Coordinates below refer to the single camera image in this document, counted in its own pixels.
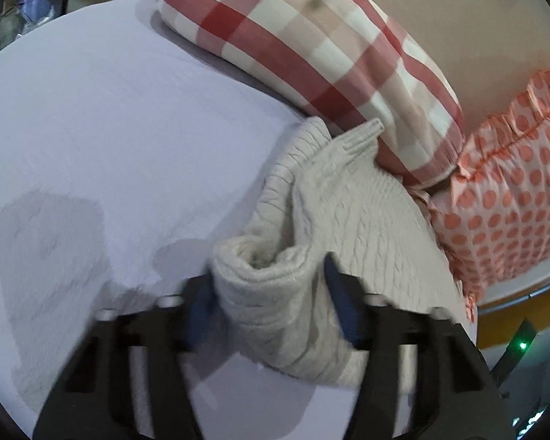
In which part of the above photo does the orange polka dot pillow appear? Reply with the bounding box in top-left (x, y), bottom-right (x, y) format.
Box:
top-left (410, 57), bottom-right (550, 324)

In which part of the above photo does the lavender bed sheet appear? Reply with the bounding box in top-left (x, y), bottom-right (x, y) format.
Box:
top-left (0, 0), bottom-right (480, 440)

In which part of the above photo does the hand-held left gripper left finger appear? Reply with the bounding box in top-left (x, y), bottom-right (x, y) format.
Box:
top-left (32, 274), bottom-right (217, 440)

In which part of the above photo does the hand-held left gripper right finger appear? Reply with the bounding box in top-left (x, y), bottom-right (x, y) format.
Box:
top-left (323, 253), bottom-right (509, 440)

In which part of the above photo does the cream cable-knit sweater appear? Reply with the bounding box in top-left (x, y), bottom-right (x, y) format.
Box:
top-left (211, 117), bottom-right (477, 388)

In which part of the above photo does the red checked pillow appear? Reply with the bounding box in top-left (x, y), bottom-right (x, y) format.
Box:
top-left (158, 0), bottom-right (466, 188)

